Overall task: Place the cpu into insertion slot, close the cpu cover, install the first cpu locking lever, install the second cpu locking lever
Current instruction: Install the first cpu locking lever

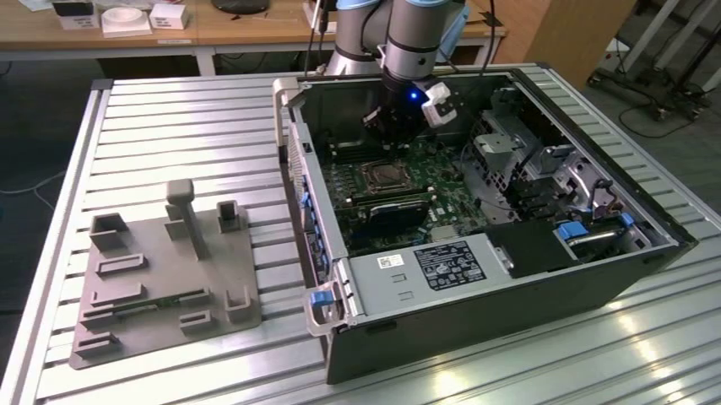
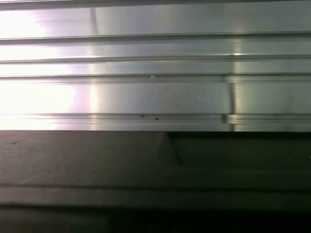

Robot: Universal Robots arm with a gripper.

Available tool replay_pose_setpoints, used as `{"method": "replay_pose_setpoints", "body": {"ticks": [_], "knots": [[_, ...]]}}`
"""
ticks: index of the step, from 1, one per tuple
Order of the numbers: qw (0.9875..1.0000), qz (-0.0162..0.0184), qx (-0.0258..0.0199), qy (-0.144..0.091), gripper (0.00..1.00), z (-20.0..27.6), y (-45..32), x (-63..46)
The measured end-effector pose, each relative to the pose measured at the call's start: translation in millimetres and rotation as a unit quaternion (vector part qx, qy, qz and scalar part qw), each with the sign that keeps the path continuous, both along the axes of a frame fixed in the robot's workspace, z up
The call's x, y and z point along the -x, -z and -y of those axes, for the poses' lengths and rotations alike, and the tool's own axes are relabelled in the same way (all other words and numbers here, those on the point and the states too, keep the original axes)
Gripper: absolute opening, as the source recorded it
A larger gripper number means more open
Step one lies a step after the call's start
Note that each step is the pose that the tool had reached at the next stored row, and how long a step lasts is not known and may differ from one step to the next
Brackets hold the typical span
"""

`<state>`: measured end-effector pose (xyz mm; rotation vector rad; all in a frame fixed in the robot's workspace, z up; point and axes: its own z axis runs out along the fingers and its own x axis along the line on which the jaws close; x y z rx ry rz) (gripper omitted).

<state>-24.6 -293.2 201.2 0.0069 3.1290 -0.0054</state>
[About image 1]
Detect grey parts rack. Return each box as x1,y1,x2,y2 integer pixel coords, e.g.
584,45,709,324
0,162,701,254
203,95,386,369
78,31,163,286
67,178,265,371

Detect wooden desk with white legs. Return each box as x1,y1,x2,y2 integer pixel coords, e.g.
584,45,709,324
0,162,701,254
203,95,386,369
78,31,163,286
0,0,512,77

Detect white block with round recess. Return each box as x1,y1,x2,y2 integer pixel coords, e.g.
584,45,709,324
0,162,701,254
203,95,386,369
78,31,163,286
99,7,155,40

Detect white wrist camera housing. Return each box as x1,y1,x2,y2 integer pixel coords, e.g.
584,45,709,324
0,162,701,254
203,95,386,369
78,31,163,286
420,81,458,128

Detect white box with black top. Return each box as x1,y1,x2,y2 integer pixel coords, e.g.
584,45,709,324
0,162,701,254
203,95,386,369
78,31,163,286
52,0,98,31

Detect silver power supply with labels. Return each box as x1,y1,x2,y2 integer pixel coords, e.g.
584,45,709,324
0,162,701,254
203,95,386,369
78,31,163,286
343,234,518,318

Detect black open PC case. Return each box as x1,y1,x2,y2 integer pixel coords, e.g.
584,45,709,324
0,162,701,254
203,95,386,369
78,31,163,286
271,67,701,386

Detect blue case latch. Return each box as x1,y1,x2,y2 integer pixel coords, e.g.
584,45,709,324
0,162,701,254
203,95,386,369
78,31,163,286
309,289,335,311

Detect black graphics card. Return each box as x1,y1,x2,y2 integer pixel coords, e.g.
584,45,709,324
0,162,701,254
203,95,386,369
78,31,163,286
351,194,434,252

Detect CPU socket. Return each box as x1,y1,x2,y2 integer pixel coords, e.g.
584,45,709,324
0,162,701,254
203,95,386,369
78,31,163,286
357,158,422,198

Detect silver embossed metal bracket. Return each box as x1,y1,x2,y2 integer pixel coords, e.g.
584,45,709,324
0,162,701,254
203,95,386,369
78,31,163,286
474,130,524,155

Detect white metal frame cart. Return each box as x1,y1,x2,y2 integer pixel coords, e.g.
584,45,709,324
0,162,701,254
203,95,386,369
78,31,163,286
585,0,721,123

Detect black hanging cable with plug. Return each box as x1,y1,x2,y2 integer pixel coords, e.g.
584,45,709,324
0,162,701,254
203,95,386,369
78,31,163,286
306,0,333,79

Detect green RAM stick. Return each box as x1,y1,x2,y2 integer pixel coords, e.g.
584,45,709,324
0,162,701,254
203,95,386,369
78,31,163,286
112,296,183,317

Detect wooden cabinet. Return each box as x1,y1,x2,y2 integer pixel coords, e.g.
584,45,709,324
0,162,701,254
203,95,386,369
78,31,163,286
522,0,641,92

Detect silver CPU with green rim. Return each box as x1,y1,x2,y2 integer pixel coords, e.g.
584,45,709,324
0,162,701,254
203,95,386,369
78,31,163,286
373,165,406,187

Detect plain white box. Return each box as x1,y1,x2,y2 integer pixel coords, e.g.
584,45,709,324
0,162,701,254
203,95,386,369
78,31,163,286
148,3,191,31

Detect blue plastic drive clip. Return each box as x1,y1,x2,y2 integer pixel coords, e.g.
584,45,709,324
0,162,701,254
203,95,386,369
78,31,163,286
553,221,589,243

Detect grey metal drive cage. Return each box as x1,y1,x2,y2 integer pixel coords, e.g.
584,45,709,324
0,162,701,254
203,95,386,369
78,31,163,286
465,86,573,224

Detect bundle of coloured wires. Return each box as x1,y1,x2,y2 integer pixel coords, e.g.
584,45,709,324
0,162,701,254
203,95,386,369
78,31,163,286
588,179,624,220

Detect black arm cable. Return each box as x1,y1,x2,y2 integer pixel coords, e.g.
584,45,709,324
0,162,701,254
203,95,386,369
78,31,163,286
478,0,501,79

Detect black round object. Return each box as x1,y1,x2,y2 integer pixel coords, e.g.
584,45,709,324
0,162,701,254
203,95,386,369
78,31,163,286
211,0,273,14

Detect black plastic shroud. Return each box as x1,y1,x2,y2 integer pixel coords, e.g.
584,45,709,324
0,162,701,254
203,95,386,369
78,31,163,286
485,219,582,280

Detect green motherboard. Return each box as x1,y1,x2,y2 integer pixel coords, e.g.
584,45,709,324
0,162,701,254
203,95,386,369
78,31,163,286
323,138,492,258

